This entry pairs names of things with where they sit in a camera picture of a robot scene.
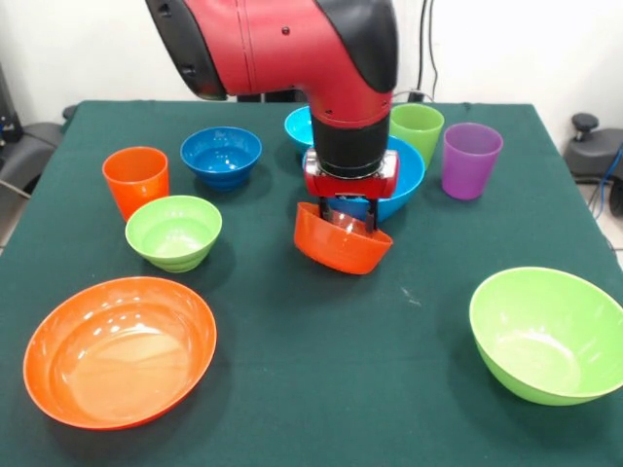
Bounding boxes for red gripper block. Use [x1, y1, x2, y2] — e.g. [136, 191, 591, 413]
[302, 148, 401, 234]

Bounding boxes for small orange bowl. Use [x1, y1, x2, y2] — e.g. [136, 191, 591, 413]
[292, 201, 394, 276]

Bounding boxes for large blue bowl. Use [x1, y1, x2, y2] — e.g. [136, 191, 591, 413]
[302, 135, 426, 224]

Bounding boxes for small turquoise bowl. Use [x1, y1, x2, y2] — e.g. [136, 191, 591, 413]
[283, 105, 316, 157]

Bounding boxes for green cup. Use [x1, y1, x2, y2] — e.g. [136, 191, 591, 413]
[388, 103, 446, 169]

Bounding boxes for purple cup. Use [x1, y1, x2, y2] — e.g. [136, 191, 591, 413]
[441, 122, 504, 201]

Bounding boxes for dark green tablecloth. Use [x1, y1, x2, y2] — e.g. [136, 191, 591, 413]
[0, 99, 623, 467]

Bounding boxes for dark blue bowl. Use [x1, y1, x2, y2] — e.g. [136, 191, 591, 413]
[179, 126, 264, 192]

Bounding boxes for small green bowl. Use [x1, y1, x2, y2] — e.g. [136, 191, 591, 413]
[125, 195, 224, 273]

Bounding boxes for orange cup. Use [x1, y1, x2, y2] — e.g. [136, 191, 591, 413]
[101, 146, 171, 223]

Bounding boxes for large green bowl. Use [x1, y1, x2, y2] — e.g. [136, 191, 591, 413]
[468, 266, 623, 408]

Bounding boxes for large orange bowl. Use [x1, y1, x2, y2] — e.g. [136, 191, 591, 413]
[22, 275, 218, 431]

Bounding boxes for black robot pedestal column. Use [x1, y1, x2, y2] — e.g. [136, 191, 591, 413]
[236, 88, 309, 103]

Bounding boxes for black hanging cables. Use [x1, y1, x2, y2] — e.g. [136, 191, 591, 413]
[416, 0, 442, 101]

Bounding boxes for grey pedestal leg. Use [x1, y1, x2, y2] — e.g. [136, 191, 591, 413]
[0, 121, 67, 196]
[564, 113, 623, 181]

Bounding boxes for blue cable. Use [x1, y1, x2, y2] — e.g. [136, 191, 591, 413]
[588, 145, 623, 218]

